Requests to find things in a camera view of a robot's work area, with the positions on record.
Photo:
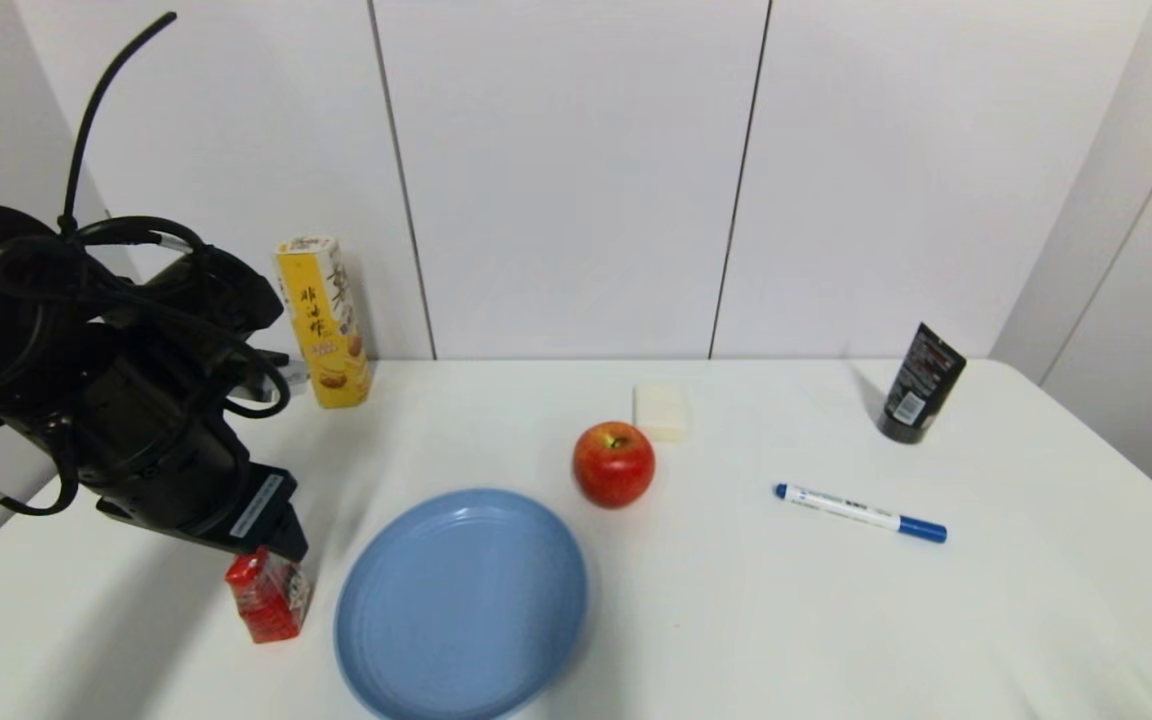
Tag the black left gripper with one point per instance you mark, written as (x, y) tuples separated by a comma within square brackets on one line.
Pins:
[(166, 460)]

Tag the red milk carton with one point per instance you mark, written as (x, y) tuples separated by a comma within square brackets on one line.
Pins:
[(271, 598)]

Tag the blue plate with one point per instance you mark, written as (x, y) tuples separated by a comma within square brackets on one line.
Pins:
[(461, 605)]

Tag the tall yellow snack box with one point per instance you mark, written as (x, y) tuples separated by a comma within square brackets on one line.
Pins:
[(331, 340)]

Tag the red apple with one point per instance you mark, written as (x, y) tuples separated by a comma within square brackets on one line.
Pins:
[(614, 468)]

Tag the white rectangular block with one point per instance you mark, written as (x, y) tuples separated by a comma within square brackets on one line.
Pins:
[(661, 412)]

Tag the blue and white marker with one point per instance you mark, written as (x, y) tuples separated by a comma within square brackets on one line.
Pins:
[(856, 512)]

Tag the black tube with label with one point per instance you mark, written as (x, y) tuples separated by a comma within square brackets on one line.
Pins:
[(921, 385)]

